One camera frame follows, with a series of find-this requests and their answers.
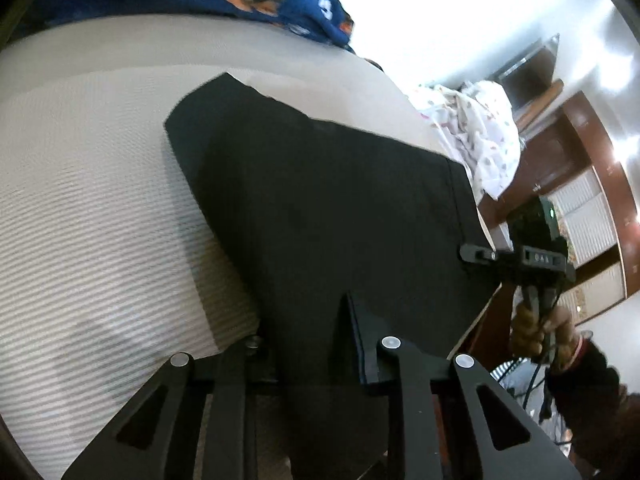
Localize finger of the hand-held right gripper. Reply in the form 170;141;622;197
460;243;523;275

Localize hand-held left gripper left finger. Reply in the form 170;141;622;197
60;337;281;480

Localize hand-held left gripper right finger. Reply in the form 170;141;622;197
340;292;583;480

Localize black pants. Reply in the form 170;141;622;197
164;72;503;480

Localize person's right forearm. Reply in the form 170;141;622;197
542;332;640;480

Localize person's right hand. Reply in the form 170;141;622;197
507;292;583;368

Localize brown wooden cabinet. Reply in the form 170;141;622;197
480;90;632;321

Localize white printed cloth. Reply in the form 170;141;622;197
407;80;523;201

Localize dark framed screen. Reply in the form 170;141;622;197
497;32;562;111

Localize dark wooden bed frame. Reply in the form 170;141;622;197
447;280;518;376

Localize black cable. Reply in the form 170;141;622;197
520;360;553;423

